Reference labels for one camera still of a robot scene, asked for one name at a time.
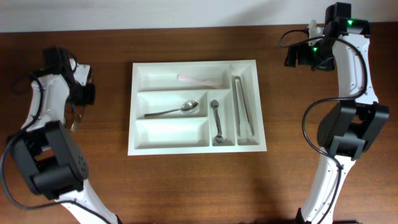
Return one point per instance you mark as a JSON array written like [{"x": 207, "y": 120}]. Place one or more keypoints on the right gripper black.
[{"x": 303, "y": 58}]

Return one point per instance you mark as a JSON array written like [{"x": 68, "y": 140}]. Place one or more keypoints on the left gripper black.
[{"x": 90, "y": 97}]

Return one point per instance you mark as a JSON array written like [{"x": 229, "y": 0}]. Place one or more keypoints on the silver fork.
[{"x": 77, "y": 118}]

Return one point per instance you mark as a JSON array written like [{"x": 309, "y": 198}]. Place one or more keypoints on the pink plastic knife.
[{"x": 186, "y": 78}]

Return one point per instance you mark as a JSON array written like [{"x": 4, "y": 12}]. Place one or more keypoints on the silver spoon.
[{"x": 187, "y": 108}]

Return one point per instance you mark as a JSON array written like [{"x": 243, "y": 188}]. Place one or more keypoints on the small dark teaspoon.
[{"x": 221, "y": 141}]

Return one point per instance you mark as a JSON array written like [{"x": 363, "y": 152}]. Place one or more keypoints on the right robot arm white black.
[{"x": 352, "y": 125}]

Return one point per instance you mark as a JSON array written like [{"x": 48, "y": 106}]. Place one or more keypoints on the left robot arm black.
[{"x": 50, "y": 161}]

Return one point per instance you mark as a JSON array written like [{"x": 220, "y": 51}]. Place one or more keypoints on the white plastic cutlery tray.
[{"x": 155, "y": 88}]

